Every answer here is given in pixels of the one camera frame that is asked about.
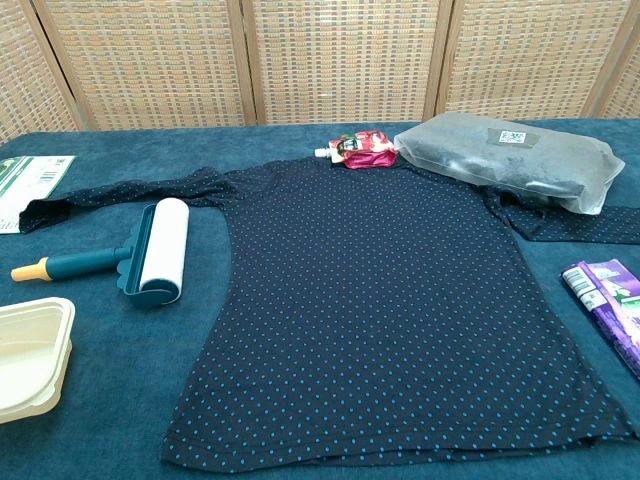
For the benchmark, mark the teal lint roller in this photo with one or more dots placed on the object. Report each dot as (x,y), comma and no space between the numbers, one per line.
(162,250)

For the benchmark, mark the navy polka dot shirt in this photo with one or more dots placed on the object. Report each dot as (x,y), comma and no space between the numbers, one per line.
(370,300)

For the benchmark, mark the red drink pouch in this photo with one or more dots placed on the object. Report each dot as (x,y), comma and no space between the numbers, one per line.
(365,149)

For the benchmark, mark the woven bamboo folding screen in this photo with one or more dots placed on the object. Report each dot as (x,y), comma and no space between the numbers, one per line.
(320,60)

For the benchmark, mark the clear bag of dark items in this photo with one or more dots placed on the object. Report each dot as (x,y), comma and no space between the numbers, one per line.
(510,160)

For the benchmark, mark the teal table cloth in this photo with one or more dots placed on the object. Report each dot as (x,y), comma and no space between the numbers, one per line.
(115,360)

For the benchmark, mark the purple printed package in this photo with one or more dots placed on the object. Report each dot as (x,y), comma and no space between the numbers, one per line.
(607,295)

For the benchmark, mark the green and white paper leaflet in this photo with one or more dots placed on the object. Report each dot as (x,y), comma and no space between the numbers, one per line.
(25,185)

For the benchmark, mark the cream plastic food container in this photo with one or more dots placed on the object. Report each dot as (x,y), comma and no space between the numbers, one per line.
(27,350)

